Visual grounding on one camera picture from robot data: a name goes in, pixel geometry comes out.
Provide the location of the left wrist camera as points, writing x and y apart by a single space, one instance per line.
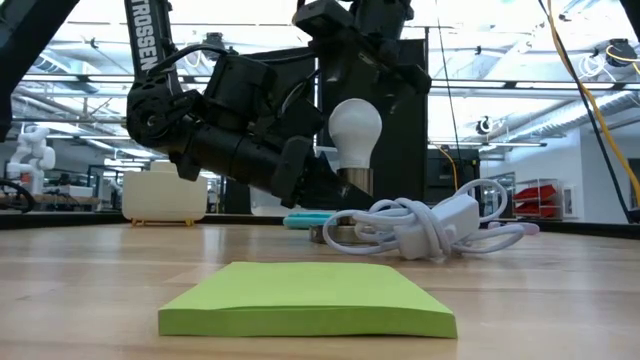
240 90

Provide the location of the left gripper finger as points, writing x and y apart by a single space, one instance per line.
325 197
327 170

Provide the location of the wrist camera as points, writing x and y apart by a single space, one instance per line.
240 90
322 17

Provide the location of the green sticky note pad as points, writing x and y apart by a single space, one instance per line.
310 300

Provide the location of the blue calculator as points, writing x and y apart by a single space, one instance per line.
300 221

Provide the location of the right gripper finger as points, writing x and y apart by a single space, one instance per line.
420 80

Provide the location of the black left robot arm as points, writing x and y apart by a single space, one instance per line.
147 45

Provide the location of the cream round desk organizer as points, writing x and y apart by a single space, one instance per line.
165 197

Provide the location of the shelf with red bins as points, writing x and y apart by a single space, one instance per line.
537 194

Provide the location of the white lightbulb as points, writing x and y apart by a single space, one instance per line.
355 130

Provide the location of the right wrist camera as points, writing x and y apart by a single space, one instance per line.
322 17

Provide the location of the black cabinet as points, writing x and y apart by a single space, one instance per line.
465 175

